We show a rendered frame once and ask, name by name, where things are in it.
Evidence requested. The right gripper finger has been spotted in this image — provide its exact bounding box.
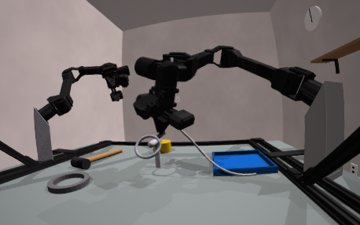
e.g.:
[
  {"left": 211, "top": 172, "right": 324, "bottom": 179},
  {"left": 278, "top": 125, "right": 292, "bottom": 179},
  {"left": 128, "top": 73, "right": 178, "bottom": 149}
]
[
  {"left": 153, "top": 112, "right": 163, "bottom": 133},
  {"left": 157, "top": 116, "right": 169, "bottom": 135}
]

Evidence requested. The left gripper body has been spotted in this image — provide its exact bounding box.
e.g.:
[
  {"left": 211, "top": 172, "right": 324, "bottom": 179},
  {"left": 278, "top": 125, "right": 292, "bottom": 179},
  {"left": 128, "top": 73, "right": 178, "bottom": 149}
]
[{"left": 102, "top": 65, "right": 122, "bottom": 95}]

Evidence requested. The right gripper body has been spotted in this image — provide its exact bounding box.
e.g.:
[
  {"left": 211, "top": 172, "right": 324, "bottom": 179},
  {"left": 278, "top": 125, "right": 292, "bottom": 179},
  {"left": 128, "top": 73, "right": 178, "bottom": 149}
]
[{"left": 151, "top": 84, "right": 195, "bottom": 130}]

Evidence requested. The yellow cylinder with center hole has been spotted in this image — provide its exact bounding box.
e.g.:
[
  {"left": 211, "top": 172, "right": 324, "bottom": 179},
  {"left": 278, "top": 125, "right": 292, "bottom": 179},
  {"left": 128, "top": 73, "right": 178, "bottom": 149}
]
[{"left": 160, "top": 140, "right": 171, "bottom": 153}]

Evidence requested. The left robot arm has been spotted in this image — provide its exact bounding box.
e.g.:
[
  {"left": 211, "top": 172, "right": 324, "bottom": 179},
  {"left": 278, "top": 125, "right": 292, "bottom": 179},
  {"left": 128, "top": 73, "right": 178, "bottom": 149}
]
[{"left": 36, "top": 63, "right": 130, "bottom": 123}]

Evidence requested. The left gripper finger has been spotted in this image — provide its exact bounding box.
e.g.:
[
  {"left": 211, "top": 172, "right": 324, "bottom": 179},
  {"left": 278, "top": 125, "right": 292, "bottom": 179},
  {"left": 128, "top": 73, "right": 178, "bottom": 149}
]
[
  {"left": 110, "top": 92, "right": 123, "bottom": 101},
  {"left": 104, "top": 71, "right": 117, "bottom": 87}
]

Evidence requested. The black rubber mallet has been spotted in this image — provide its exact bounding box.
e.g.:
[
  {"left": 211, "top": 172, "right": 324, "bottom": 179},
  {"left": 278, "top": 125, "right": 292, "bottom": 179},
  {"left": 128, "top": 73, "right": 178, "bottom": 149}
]
[{"left": 71, "top": 150, "right": 117, "bottom": 170}]

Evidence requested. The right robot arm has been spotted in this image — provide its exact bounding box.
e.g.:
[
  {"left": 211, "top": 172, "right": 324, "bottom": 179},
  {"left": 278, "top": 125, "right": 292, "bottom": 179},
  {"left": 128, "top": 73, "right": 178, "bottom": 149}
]
[{"left": 133, "top": 46, "right": 322, "bottom": 120}]

